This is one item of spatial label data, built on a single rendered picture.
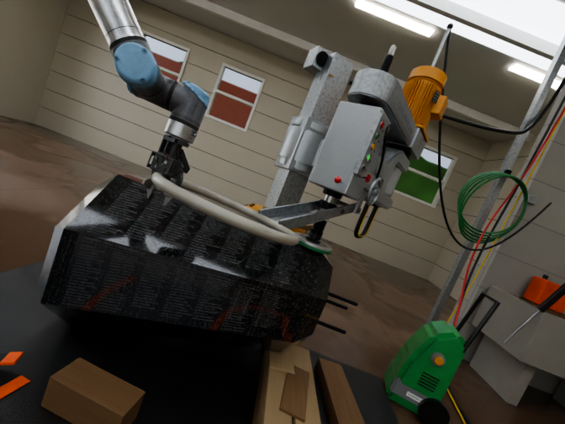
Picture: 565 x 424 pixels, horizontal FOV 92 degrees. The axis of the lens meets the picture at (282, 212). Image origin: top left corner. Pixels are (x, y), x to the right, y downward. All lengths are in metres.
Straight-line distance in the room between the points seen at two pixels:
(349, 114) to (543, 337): 2.54
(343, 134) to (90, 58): 8.80
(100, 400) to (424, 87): 2.26
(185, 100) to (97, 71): 8.62
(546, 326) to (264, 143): 6.37
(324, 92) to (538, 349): 2.70
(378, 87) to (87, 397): 1.64
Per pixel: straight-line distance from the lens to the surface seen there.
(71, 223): 1.37
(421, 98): 2.08
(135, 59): 0.81
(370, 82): 1.41
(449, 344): 2.12
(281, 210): 1.19
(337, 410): 1.73
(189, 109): 0.91
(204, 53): 8.49
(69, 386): 1.34
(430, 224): 8.46
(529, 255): 3.82
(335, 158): 1.35
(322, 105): 2.19
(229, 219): 0.65
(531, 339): 3.22
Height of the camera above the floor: 1.06
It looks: 6 degrees down
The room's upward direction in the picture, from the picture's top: 22 degrees clockwise
